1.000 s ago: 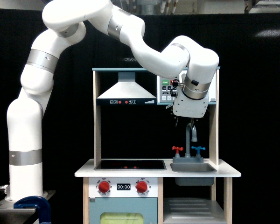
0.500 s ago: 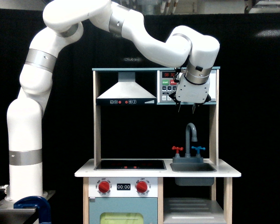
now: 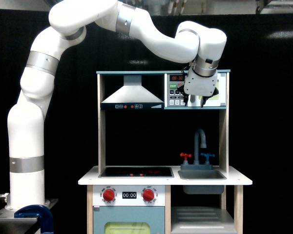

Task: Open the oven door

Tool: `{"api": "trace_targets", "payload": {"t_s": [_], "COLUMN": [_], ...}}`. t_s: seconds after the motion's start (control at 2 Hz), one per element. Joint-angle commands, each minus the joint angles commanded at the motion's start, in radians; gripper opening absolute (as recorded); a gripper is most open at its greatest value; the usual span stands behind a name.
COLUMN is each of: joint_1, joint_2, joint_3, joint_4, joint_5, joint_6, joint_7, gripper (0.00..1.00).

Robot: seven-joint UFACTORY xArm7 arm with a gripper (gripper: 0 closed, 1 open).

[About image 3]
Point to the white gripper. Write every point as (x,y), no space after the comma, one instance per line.
(199,86)

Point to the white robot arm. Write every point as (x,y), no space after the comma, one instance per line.
(200,46)

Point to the right red oven knob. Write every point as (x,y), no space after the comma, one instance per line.
(148,195)

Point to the red oven knob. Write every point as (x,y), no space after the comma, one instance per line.
(108,195)
(148,195)

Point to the left red oven knob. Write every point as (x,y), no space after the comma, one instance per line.
(108,195)

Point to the teal lower oven door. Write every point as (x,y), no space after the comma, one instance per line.
(128,219)

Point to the grey microwave control panel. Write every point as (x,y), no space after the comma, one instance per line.
(174,97)

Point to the silver range hood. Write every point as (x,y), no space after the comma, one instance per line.
(132,96)

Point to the grey toy sink basin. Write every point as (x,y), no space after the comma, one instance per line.
(204,175)

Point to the black toy stovetop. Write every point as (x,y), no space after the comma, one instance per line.
(137,172)

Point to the grey lower shelf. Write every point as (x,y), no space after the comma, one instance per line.
(201,220)

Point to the blue metal clamp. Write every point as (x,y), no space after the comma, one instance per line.
(42,213)

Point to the red tap handle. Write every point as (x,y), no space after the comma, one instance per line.
(185,156)

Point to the blue tap handle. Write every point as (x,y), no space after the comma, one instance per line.
(207,156)

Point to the wooden toy kitchen frame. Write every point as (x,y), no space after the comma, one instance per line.
(163,164)

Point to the silver cable connector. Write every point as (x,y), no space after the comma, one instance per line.
(4,196)

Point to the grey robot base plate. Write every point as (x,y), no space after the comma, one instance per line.
(32,218)

